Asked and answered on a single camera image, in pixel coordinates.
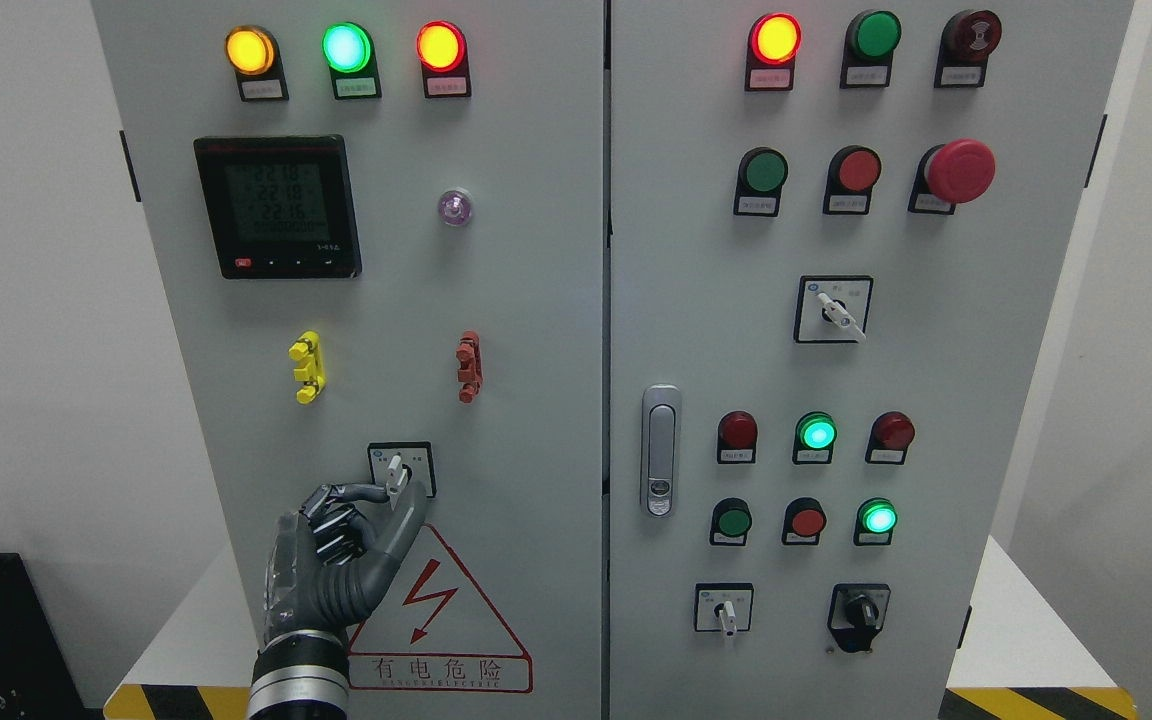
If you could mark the dark red indicator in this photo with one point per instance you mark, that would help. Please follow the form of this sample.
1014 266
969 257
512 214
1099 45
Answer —
736 438
890 438

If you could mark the green lit indicator middle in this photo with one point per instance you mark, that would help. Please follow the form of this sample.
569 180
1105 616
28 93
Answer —
814 439

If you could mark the black knob selector switch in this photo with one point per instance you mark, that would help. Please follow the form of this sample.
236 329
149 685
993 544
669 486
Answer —
856 615

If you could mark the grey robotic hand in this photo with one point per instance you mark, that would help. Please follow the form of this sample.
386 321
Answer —
334 559

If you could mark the white rotary selector switch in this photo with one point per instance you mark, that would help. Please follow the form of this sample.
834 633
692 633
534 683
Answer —
398 465

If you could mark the black digital power meter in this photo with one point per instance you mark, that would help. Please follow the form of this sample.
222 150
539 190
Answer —
280 207

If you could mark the silver door lock handle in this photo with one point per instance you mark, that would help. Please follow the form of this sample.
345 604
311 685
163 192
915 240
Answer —
659 437

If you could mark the green button top right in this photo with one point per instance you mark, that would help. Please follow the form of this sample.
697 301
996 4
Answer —
869 44

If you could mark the dark red buzzer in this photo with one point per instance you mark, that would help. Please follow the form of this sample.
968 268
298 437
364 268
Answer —
967 40

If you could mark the green push button second row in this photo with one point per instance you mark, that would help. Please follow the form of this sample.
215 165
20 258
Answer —
760 178

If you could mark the green lit button lower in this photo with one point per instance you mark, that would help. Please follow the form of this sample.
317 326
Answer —
874 523

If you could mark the yellow indicator light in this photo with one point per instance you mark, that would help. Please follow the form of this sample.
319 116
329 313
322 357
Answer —
254 55

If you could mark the red electric hazard warning sticker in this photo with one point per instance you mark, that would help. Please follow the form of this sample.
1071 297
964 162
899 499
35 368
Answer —
436 630

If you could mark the yellow terminal connector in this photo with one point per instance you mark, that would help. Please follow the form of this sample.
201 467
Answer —
308 369

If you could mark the small white rotary switch bottom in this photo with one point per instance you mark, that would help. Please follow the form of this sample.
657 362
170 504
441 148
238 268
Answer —
725 608

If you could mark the green indicator light top left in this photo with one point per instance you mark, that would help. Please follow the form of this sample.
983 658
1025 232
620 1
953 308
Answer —
350 56

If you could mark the grey electrical cabinet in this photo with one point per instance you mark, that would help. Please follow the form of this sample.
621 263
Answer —
600 146

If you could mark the dark red indicator left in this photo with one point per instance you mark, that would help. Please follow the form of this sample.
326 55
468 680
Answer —
736 438

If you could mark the white platform with hazard stripes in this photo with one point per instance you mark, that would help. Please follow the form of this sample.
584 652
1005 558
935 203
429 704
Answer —
1018 660

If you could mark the red indicator light top left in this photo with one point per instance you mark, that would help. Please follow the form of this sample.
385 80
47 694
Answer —
443 53

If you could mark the dark red indicator right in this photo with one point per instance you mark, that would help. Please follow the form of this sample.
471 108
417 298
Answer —
890 438

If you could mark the red lit indicator right door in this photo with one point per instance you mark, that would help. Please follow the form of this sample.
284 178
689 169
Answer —
771 50

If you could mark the red emergency stop button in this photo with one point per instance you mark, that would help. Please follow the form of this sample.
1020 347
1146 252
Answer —
951 174

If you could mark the clear round lamp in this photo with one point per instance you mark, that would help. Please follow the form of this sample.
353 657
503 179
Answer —
455 207

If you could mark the red push button lower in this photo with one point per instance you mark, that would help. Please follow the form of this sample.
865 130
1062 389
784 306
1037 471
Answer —
803 522

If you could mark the red push button second row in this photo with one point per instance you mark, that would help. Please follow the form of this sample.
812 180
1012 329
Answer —
853 172

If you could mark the silver black robot forearm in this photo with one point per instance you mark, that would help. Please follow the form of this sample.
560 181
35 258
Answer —
300 675

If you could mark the white rotary switch right door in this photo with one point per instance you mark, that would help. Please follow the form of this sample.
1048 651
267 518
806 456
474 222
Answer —
832 308

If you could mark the green push button lower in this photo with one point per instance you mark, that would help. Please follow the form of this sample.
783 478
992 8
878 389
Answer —
730 522

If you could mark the red terminal connector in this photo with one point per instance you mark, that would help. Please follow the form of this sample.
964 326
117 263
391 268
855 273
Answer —
470 371

